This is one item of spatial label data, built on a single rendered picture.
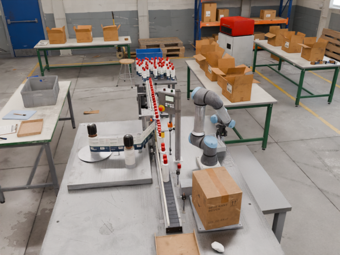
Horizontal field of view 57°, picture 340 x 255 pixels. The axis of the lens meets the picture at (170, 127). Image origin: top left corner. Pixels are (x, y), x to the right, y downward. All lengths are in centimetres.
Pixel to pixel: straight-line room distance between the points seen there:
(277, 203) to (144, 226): 99
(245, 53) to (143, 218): 639
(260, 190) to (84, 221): 134
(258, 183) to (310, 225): 116
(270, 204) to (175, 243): 79
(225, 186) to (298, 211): 180
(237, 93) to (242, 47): 395
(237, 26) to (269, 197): 582
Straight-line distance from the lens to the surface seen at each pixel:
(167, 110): 266
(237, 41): 795
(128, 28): 1008
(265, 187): 265
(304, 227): 365
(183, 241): 214
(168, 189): 245
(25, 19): 1030
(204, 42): 609
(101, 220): 233
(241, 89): 421
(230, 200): 209
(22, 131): 381
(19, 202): 410
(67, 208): 250
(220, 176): 220
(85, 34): 796
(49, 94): 432
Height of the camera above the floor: 241
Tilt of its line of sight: 27 degrees down
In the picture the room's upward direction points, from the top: 1 degrees counter-clockwise
